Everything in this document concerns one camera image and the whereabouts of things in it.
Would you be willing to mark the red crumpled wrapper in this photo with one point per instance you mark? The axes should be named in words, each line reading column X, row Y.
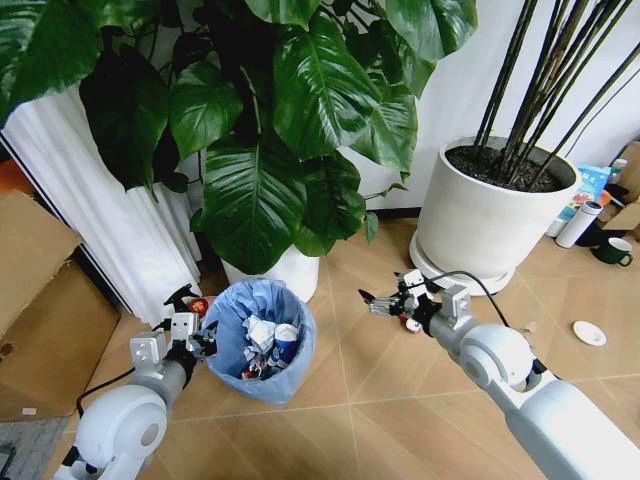
column 252, row 371

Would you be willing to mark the brown cardboard box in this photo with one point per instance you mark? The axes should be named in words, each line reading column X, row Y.
column 65, row 350
column 30, row 250

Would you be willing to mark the small white plant pot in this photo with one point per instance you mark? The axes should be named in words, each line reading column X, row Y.
column 300, row 275

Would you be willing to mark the white blue paper cup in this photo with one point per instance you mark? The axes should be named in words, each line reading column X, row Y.
column 285, row 345

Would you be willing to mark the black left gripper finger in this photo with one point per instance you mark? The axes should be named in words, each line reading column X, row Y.
column 179, row 296
column 207, row 341

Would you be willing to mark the small clear bottle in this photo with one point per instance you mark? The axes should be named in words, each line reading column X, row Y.
column 619, row 171

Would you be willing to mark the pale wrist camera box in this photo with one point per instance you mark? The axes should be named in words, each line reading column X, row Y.
column 183, row 327
column 414, row 280

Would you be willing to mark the large white plant pot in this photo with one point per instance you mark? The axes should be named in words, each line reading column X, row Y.
column 480, row 225

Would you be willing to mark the crumpled white paper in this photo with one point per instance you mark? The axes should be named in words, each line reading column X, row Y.
column 259, row 332

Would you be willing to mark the blue white carton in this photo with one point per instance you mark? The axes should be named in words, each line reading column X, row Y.
column 590, row 185

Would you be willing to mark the white round lid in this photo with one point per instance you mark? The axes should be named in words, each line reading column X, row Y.
column 590, row 333

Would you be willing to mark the large-leaf green plant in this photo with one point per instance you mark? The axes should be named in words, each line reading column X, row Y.
column 320, row 85

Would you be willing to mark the red snack packet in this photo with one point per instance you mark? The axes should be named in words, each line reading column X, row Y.
column 198, row 304

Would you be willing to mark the white thermos bottle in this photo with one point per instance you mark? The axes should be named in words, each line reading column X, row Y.
column 577, row 225

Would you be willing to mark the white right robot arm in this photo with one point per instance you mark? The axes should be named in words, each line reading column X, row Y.
column 495, row 355

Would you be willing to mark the white pot saucer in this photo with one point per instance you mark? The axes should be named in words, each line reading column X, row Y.
column 496, row 285

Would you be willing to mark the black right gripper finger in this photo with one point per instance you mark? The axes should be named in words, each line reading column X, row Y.
column 377, row 298
column 382, row 311

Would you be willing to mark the small red white trash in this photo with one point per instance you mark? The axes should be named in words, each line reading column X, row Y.
column 413, row 325

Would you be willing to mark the tall thin-stemmed plant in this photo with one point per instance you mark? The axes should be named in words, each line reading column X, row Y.
column 552, row 80

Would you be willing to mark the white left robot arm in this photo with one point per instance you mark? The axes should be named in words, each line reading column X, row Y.
column 120, row 425

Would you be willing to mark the grey rug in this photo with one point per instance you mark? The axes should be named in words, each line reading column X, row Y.
column 30, row 450

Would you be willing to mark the small cardboard box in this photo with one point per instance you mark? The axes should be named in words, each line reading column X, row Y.
column 622, row 215

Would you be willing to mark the white pleated curtain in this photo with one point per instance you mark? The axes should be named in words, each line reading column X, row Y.
column 100, row 200

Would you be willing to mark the dark green mug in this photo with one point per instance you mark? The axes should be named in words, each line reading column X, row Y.
column 612, row 255

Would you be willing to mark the trash bin with blue bag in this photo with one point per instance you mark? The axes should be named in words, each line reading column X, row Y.
column 262, row 391

